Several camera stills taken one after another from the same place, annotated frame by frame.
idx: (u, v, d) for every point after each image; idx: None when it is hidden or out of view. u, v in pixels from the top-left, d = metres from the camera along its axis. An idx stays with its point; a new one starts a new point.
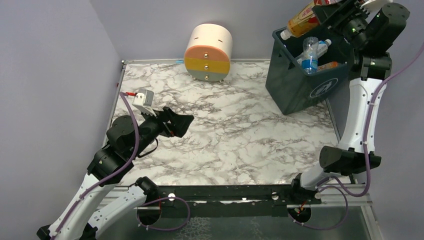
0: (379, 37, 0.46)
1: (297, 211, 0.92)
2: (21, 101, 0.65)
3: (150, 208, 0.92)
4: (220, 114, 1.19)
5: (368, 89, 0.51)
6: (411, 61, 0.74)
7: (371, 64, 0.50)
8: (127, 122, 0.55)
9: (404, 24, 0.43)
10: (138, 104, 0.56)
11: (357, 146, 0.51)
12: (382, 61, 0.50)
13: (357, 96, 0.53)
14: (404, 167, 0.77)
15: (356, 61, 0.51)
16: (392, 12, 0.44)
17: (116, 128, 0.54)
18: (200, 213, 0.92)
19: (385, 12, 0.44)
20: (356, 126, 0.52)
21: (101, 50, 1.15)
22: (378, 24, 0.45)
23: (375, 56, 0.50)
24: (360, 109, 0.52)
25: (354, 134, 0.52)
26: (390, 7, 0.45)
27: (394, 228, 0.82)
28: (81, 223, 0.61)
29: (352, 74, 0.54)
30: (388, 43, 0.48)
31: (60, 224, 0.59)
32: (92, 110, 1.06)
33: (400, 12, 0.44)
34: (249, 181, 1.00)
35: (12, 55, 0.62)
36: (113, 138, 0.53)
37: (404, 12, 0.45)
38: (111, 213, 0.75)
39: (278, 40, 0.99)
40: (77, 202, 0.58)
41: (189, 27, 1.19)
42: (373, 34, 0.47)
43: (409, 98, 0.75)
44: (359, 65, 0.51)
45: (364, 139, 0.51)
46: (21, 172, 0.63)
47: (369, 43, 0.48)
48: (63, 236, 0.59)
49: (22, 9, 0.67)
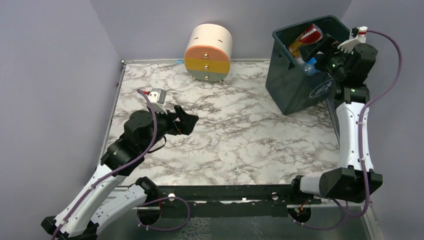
0: (355, 70, 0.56)
1: (297, 211, 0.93)
2: (20, 102, 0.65)
3: (150, 208, 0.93)
4: (220, 114, 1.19)
5: (353, 111, 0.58)
6: (413, 61, 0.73)
7: (352, 91, 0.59)
8: (143, 117, 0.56)
9: (373, 58, 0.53)
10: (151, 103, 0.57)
11: (356, 164, 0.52)
12: (361, 90, 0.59)
13: (345, 118, 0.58)
14: (403, 168, 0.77)
15: (339, 91, 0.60)
16: (363, 50, 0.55)
17: (134, 122, 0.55)
18: (200, 213, 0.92)
19: (358, 50, 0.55)
20: (351, 144, 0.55)
21: (100, 50, 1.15)
22: (353, 59, 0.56)
23: (354, 86, 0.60)
24: (350, 130, 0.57)
25: (350, 152, 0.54)
26: (361, 45, 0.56)
27: (394, 228, 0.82)
28: (89, 215, 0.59)
29: (337, 102, 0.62)
30: (364, 75, 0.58)
31: (69, 213, 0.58)
32: (92, 111, 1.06)
33: (369, 50, 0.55)
34: (249, 181, 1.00)
35: (12, 56, 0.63)
36: (129, 130, 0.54)
37: (373, 49, 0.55)
38: (112, 210, 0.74)
39: (278, 40, 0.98)
40: (89, 190, 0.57)
41: (189, 27, 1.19)
42: (350, 67, 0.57)
43: (411, 98, 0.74)
44: (341, 94, 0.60)
45: (361, 156, 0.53)
46: (21, 172, 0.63)
47: (347, 75, 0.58)
48: (69, 226, 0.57)
49: (21, 10, 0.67)
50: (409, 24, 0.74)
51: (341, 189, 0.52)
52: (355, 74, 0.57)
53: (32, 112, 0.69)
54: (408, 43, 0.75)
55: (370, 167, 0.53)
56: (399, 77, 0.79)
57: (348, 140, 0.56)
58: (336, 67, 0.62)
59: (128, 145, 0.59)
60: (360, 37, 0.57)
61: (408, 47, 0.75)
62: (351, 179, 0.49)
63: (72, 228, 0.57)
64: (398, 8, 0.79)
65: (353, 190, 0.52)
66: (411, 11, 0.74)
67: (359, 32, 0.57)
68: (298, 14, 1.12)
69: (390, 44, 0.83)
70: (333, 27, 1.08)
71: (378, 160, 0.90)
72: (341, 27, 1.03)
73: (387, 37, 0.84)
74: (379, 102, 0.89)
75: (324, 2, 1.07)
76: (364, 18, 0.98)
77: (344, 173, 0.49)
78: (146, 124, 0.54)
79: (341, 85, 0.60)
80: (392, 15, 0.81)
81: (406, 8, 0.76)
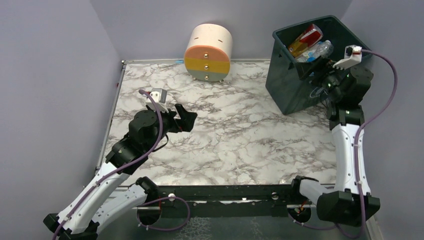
0: (350, 93, 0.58)
1: (297, 211, 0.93)
2: (20, 101, 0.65)
3: (150, 208, 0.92)
4: (220, 114, 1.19)
5: (349, 132, 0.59)
6: (414, 60, 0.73)
7: (346, 113, 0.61)
8: (147, 116, 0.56)
9: (367, 83, 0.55)
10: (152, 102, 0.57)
11: (353, 187, 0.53)
12: (355, 112, 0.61)
13: (341, 139, 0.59)
14: (403, 168, 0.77)
15: (333, 112, 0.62)
16: (359, 73, 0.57)
17: (137, 121, 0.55)
18: (200, 213, 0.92)
19: (353, 73, 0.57)
20: (348, 167, 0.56)
21: (100, 50, 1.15)
22: (348, 83, 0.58)
23: (349, 108, 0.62)
24: (346, 153, 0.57)
25: (347, 175, 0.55)
26: (357, 69, 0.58)
27: (394, 228, 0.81)
28: (93, 212, 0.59)
29: (333, 124, 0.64)
30: (359, 98, 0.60)
31: (72, 209, 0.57)
32: (92, 110, 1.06)
33: (365, 74, 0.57)
34: (249, 181, 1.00)
35: (12, 55, 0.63)
36: (133, 129, 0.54)
37: (369, 73, 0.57)
38: (113, 210, 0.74)
39: (278, 40, 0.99)
40: (93, 187, 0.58)
41: (190, 27, 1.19)
42: (345, 90, 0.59)
43: (411, 98, 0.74)
44: (336, 115, 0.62)
45: (357, 179, 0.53)
46: (20, 171, 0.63)
47: (343, 97, 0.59)
48: (72, 223, 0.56)
49: (21, 9, 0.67)
50: (410, 24, 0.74)
51: (339, 213, 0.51)
52: (350, 97, 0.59)
53: (32, 111, 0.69)
54: (409, 43, 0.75)
55: (366, 191, 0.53)
56: (400, 77, 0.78)
57: (345, 163, 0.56)
58: (332, 87, 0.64)
59: (133, 144, 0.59)
60: (355, 56, 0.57)
61: (409, 47, 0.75)
62: (348, 203, 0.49)
63: (74, 225, 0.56)
64: (398, 8, 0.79)
65: (351, 213, 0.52)
66: (411, 10, 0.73)
67: (353, 52, 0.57)
68: (298, 14, 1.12)
69: (390, 44, 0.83)
70: (333, 27, 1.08)
71: (378, 160, 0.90)
72: (341, 27, 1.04)
73: (387, 37, 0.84)
74: (380, 102, 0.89)
75: (324, 2, 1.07)
76: (364, 18, 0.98)
77: (341, 196, 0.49)
78: (150, 124, 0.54)
79: (336, 107, 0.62)
80: (393, 15, 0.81)
81: (406, 8, 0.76)
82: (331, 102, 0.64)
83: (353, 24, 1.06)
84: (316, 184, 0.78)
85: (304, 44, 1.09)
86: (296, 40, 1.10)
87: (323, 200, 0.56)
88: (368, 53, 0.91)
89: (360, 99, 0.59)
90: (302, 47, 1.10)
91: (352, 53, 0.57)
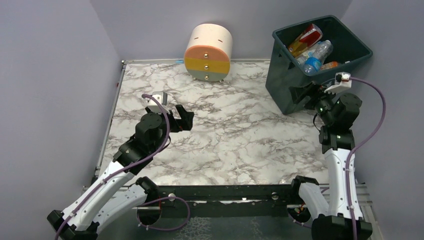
0: (341, 119, 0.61)
1: (297, 211, 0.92)
2: (20, 101, 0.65)
3: (150, 208, 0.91)
4: (220, 114, 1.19)
5: (340, 157, 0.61)
6: (414, 60, 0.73)
7: (337, 138, 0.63)
8: (152, 118, 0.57)
9: (356, 110, 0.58)
10: (155, 104, 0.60)
11: (345, 211, 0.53)
12: (346, 137, 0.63)
13: (333, 164, 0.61)
14: (403, 168, 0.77)
15: (325, 136, 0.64)
16: (349, 101, 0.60)
17: (143, 124, 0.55)
18: (200, 213, 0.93)
19: (343, 101, 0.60)
20: (340, 191, 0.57)
21: (100, 50, 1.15)
22: (338, 109, 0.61)
23: (341, 133, 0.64)
24: (338, 180, 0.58)
25: (339, 199, 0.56)
26: (346, 96, 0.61)
27: (395, 228, 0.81)
28: (98, 209, 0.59)
29: (325, 147, 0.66)
30: (349, 124, 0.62)
31: (78, 205, 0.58)
32: (92, 111, 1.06)
33: (354, 101, 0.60)
34: (249, 181, 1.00)
35: (12, 55, 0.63)
36: (140, 132, 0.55)
37: (357, 101, 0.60)
38: (112, 210, 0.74)
39: (278, 40, 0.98)
40: (100, 184, 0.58)
41: (190, 26, 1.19)
42: (336, 116, 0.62)
43: (411, 97, 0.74)
44: (328, 139, 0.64)
45: (350, 204, 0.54)
46: (20, 171, 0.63)
47: (334, 122, 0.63)
48: (77, 219, 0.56)
49: (21, 9, 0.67)
50: (409, 24, 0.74)
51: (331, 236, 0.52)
52: (340, 122, 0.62)
53: (31, 111, 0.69)
54: (409, 42, 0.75)
55: (359, 215, 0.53)
56: (400, 76, 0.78)
57: (336, 188, 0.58)
58: (324, 113, 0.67)
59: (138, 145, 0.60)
60: (344, 83, 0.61)
61: (409, 46, 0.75)
62: (341, 228, 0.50)
63: (79, 222, 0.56)
64: (398, 8, 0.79)
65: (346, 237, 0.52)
66: (411, 10, 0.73)
67: (342, 79, 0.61)
68: (298, 14, 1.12)
69: (390, 43, 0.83)
70: (333, 27, 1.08)
71: (378, 159, 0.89)
72: (341, 27, 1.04)
73: (387, 37, 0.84)
74: (379, 102, 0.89)
75: (324, 2, 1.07)
76: (364, 18, 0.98)
77: (334, 221, 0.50)
78: (156, 126, 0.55)
79: (327, 131, 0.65)
80: (393, 15, 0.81)
81: (406, 8, 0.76)
82: (323, 126, 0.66)
83: (353, 24, 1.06)
84: (318, 193, 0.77)
85: (304, 44, 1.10)
86: (296, 40, 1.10)
87: (318, 223, 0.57)
88: (368, 53, 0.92)
89: (350, 125, 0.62)
90: (302, 47, 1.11)
91: (342, 80, 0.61)
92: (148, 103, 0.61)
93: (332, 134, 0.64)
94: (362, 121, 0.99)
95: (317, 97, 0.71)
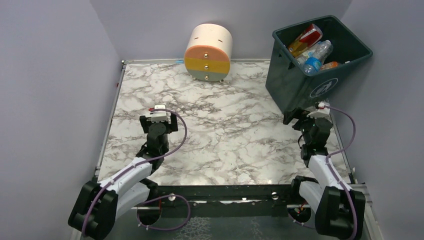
0: (316, 138, 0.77)
1: (297, 211, 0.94)
2: (19, 102, 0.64)
3: (150, 208, 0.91)
4: (220, 114, 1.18)
5: (320, 158, 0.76)
6: (414, 60, 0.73)
7: (314, 151, 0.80)
8: (158, 127, 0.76)
9: (328, 131, 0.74)
10: (160, 115, 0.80)
11: (337, 185, 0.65)
12: (322, 152, 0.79)
13: (316, 161, 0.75)
14: (403, 168, 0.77)
15: (305, 153, 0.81)
16: (322, 123, 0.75)
17: (153, 132, 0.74)
18: (200, 213, 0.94)
19: (317, 124, 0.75)
20: (328, 175, 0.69)
21: (100, 50, 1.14)
22: (314, 130, 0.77)
23: (318, 149, 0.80)
24: (322, 167, 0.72)
25: (330, 180, 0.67)
26: (320, 120, 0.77)
27: (395, 228, 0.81)
28: (125, 186, 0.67)
29: (307, 162, 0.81)
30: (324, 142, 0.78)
31: (116, 177, 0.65)
32: (92, 111, 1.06)
33: (326, 123, 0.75)
34: (249, 181, 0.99)
35: (12, 56, 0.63)
36: (151, 138, 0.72)
37: (329, 123, 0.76)
38: (124, 200, 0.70)
39: (278, 40, 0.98)
40: (131, 167, 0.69)
41: (190, 26, 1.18)
42: (313, 136, 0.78)
43: (412, 97, 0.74)
44: (307, 155, 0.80)
45: (338, 180, 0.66)
46: (20, 171, 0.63)
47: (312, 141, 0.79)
48: (114, 187, 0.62)
49: (20, 9, 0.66)
50: (409, 24, 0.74)
51: (334, 217, 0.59)
52: (316, 141, 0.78)
53: (31, 111, 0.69)
54: (409, 43, 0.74)
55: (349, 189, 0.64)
56: (400, 77, 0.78)
57: (325, 174, 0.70)
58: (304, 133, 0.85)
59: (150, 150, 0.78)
60: (321, 109, 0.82)
61: (409, 47, 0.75)
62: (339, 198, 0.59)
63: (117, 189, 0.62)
64: (398, 8, 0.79)
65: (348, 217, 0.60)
66: (411, 10, 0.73)
67: (319, 107, 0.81)
68: (298, 13, 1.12)
69: (390, 43, 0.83)
70: (333, 27, 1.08)
71: (378, 159, 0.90)
72: (341, 27, 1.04)
73: (387, 37, 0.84)
74: (379, 102, 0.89)
75: (324, 2, 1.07)
76: (363, 18, 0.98)
77: (331, 192, 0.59)
78: (163, 130, 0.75)
79: (307, 149, 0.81)
80: (393, 15, 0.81)
81: (406, 8, 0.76)
82: (304, 144, 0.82)
83: (353, 24, 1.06)
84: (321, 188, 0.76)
85: (304, 44, 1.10)
86: (296, 40, 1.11)
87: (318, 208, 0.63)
88: (368, 53, 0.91)
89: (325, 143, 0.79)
90: (302, 46, 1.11)
91: (319, 107, 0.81)
92: (150, 116, 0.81)
93: (310, 151, 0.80)
94: (362, 121, 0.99)
95: (301, 119, 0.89)
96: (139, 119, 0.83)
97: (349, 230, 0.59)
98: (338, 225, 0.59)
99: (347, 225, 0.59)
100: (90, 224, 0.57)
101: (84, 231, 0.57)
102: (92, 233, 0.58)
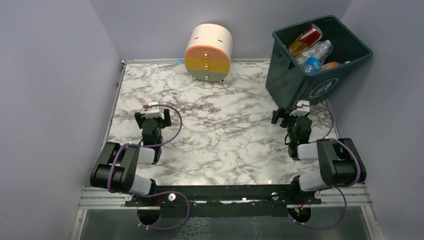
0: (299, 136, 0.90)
1: (297, 211, 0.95)
2: (18, 102, 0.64)
3: (150, 208, 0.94)
4: (220, 114, 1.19)
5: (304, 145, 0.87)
6: (414, 60, 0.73)
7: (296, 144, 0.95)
8: (149, 124, 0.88)
9: (309, 129, 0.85)
10: (152, 111, 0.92)
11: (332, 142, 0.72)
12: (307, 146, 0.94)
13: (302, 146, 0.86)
14: (404, 168, 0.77)
15: (292, 151, 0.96)
16: (302, 122, 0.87)
17: (147, 128, 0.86)
18: (200, 212, 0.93)
19: (298, 124, 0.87)
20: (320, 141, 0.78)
21: (100, 50, 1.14)
22: (296, 130, 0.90)
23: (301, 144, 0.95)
24: (311, 143, 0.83)
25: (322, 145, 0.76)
26: (300, 119, 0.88)
27: (395, 228, 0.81)
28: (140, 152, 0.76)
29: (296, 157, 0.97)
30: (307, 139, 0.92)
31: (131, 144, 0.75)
32: (92, 111, 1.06)
33: (306, 121, 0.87)
34: (249, 181, 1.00)
35: (12, 56, 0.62)
36: (147, 134, 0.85)
37: (308, 120, 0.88)
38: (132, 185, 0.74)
39: (278, 40, 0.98)
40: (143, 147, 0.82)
41: (190, 27, 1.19)
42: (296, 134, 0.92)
43: (412, 98, 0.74)
44: (294, 153, 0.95)
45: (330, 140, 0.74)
46: (19, 171, 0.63)
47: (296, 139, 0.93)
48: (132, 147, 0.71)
49: (20, 10, 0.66)
50: (409, 24, 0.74)
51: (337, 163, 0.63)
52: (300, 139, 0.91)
53: (31, 111, 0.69)
54: (410, 43, 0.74)
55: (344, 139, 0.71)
56: (400, 77, 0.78)
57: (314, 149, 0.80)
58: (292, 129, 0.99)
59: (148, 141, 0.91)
60: (301, 107, 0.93)
61: (409, 47, 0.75)
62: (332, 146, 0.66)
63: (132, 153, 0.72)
64: (398, 8, 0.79)
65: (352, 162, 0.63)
66: (411, 11, 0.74)
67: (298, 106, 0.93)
68: (298, 14, 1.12)
69: (389, 44, 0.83)
70: (333, 27, 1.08)
71: (377, 159, 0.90)
72: (341, 27, 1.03)
73: (387, 37, 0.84)
74: (379, 102, 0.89)
75: (324, 2, 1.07)
76: (363, 18, 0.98)
77: (322, 142, 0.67)
78: (155, 127, 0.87)
79: (293, 146, 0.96)
80: (393, 15, 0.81)
81: (406, 9, 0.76)
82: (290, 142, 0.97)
83: (353, 24, 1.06)
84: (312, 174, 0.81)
85: (304, 44, 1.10)
86: (296, 40, 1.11)
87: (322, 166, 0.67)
88: (368, 53, 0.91)
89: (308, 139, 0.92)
90: (302, 47, 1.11)
91: (298, 106, 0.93)
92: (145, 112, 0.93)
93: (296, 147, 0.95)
94: (362, 121, 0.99)
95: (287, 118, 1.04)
96: (135, 115, 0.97)
97: (353, 172, 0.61)
98: (341, 168, 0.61)
99: (350, 168, 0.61)
100: (114, 177, 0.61)
101: (109, 186, 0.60)
102: (118, 186, 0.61)
